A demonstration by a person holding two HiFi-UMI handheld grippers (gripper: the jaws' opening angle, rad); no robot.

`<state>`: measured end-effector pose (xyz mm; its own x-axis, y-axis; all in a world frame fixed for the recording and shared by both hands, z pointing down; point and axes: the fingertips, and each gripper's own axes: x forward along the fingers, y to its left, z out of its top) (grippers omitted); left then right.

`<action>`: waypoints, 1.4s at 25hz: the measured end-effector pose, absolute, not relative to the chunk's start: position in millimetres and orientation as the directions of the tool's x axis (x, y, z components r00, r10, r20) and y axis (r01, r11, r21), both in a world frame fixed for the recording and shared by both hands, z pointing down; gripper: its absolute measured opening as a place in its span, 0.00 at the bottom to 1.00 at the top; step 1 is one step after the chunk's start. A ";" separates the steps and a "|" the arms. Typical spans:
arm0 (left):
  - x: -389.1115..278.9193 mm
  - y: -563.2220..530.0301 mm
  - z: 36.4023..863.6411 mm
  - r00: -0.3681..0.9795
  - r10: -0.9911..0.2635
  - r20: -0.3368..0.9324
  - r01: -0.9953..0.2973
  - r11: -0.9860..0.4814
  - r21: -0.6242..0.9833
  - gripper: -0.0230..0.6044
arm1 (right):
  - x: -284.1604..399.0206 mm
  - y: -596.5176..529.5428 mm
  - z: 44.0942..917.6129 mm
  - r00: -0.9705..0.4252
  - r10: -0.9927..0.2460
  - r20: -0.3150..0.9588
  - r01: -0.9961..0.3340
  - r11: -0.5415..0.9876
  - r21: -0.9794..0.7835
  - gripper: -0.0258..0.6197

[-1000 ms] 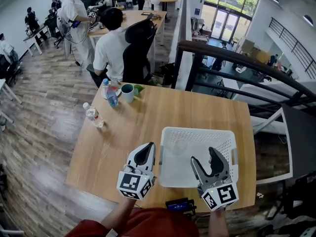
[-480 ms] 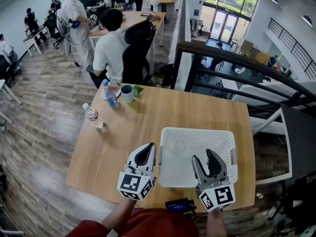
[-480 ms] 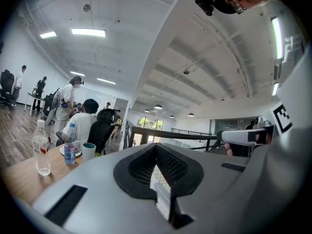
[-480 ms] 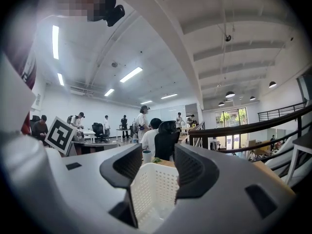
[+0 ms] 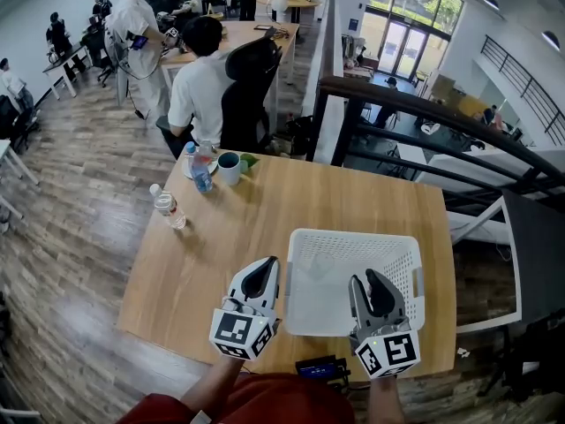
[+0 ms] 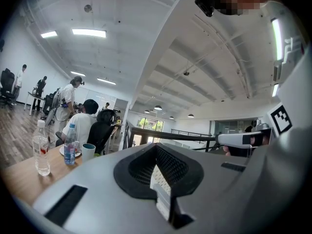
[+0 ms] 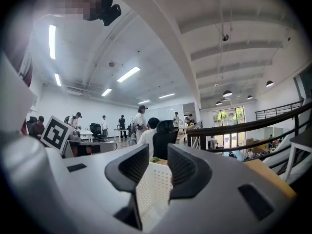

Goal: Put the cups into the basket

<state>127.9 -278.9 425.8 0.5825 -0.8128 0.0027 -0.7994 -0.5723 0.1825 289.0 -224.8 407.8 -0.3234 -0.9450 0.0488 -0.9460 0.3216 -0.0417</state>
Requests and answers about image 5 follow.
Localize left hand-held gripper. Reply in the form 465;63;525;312
208;256;282;362

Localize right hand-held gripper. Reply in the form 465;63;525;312
347;268;422;381

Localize white plastic basket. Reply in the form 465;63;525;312
282;227;426;337

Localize person's right forearm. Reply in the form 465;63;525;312
366;375;406;424

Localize person's left forearm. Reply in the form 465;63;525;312
180;354;245;414

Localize black device blue screen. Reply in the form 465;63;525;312
294;354;352;388

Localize person's red clothing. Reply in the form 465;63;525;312
115;371;357;424

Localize clear water bottle red label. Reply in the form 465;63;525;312
148;183;188;231

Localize pale teal mug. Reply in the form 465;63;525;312
216;151;243;187

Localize blue label water bottle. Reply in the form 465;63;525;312
184;141;215;193

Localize white plate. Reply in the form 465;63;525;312
180;156;220;179

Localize black bag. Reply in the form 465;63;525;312
285;115;315;156

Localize black mesh office chair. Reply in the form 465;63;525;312
219;35;283;154

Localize black stair railing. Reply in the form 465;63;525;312
305;75;565;214

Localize long wooden desk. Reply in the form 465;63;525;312
159;19;301;123

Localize black balcony railing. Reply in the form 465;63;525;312
479;34;565;148

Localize glass entrance doors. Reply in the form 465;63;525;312
359;0;464;81

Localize round wooden table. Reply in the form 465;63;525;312
256;0;322;24

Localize black desk white frame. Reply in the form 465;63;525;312
448;187;565;335

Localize black hanging cable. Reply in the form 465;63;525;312
112;37;154;121

